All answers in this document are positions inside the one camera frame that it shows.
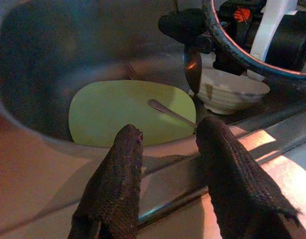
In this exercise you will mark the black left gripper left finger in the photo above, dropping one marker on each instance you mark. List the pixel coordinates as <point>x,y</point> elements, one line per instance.
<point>113,186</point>

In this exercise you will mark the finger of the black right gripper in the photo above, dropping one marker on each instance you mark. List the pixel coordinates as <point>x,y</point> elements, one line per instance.
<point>182,23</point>
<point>227,64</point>

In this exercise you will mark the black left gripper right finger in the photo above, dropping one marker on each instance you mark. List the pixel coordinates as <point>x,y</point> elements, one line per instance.
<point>237,189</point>

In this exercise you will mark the white ribbed bowl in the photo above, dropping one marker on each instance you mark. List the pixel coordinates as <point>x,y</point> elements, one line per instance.
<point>230,99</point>

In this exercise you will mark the green plate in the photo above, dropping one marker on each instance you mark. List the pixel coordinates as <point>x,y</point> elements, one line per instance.
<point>105,112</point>

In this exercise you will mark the stainless steel sink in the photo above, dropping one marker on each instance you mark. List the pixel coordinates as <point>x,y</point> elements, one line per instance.
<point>68,49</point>

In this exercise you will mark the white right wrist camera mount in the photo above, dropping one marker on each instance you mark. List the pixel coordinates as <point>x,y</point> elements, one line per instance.
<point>269,30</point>

